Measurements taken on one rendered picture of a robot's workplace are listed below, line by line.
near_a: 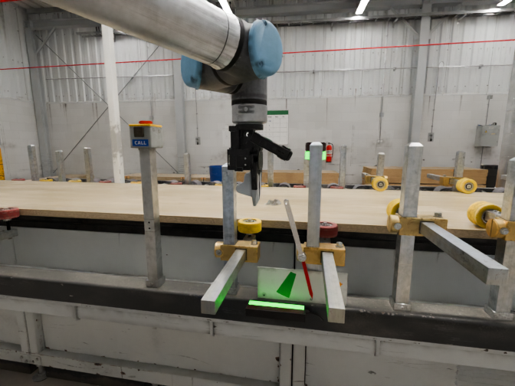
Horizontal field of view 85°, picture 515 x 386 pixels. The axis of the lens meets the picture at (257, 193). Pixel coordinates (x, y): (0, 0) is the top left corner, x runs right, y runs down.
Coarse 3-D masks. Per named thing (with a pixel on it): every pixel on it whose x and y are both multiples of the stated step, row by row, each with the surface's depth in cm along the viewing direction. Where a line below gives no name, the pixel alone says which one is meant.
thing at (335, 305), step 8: (320, 240) 89; (328, 240) 89; (328, 256) 77; (328, 264) 71; (328, 272) 67; (336, 272) 67; (328, 280) 63; (336, 280) 63; (328, 288) 59; (336, 288) 59; (328, 296) 56; (336, 296) 56; (328, 304) 53; (336, 304) 53; (328, 312) 53; (336, 312) 52; (344, 312) 52; (328, 320) 53; (336, 320) 53; (344, 320) 52
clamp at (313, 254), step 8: (304, 248) 81; (312, 248) 80; (320, 248) 80; (328, 248) 80; (336, 248) 80; (344, 248) 80; (312, 256) 81; (320, 256) 80; (336, 256) 79; (344, 256) 79; (320, 264) 81; (336, 264) 80; (344, 264) 79
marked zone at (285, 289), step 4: (292, 272) 83; (288, 276) 83; (292, 276) 83; (284, 280) 83; (288, 280) 83; (292, 280) 83; (284, 284) 84; (288, 284) 83; (292, 284) 83; (280, 288) 84; (284, 288) 84; (288, 288) 84; (280, 292) 84; (284, 292) 84; (288, 292) 84; (288, 296) 84
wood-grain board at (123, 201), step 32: (0, 192) 157; (32, 192) 157; (64, 192) 157; (96, 192) 157; (128, 192) 157; (160, 192) 157; (192, 192) 157; (288, 192) 157; (352, 192) 157; (384, 192) 157; (448, 192) 157; (480, 192) 157; (288, 224) 98; (352, 224) 94; (384, 224) 93; (448, 224) 93
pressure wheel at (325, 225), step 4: (320, 224) 92; (324, 224) 91; (328, 224) 91; (332, 224) 91; (336, 224) 91; (320, 228) 88; (324, 228) 88; (328, 228) 87; (332, 228) 88; (336, 228) 89; (320, 232) 88; (324, 232) 88; (328, 232) 88; (332, 232) 88; (336, 232) 89; (320, 236) 88; (324, 236) 88; (328, 236) 88; (332, 236) 88
